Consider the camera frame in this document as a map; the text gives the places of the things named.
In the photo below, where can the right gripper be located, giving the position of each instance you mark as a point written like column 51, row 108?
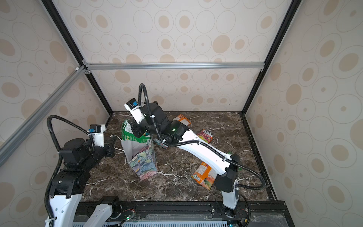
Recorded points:
column 133, row 127

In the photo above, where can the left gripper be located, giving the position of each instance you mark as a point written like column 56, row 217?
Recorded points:
column 111, row 150

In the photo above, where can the white paper bag colourful print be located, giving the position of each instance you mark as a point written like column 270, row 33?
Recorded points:
column 139, row 152

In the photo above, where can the red yellow Fox's fruits packet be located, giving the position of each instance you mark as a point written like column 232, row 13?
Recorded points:
column 206, row 136

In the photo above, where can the large orange snack packet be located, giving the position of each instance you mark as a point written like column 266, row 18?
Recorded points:
column 205, row 175

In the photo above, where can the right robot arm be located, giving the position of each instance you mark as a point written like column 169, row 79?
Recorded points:
column 150, row 118

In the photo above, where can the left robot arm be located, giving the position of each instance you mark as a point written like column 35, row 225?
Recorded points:
column 76, row 159

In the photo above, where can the teal red Fox's packet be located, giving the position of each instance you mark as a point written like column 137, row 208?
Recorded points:
column 160, row 143

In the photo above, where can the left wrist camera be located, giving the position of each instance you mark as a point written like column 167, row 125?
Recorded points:
column 96, row 133

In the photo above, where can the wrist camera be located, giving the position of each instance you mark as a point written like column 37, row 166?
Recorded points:
column 133, row 107
column 96, row 133

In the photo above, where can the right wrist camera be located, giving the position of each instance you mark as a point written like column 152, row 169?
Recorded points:
column 133, row 107

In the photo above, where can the diagonal aluminium frame bar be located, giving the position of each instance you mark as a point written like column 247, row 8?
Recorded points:
column 16, row 139

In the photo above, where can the horizontal aluminium frame bar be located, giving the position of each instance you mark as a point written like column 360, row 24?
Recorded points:
column 174, row 66

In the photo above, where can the left black frame post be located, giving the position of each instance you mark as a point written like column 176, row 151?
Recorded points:
column 66, row 35

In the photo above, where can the black frame post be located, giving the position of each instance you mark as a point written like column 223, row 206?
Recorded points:
column 287, row 20
column 66, row 35

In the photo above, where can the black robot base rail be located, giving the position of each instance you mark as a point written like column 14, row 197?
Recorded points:
column 202, row 214

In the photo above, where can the right black frame post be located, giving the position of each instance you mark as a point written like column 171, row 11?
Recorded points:
column 287, row 20

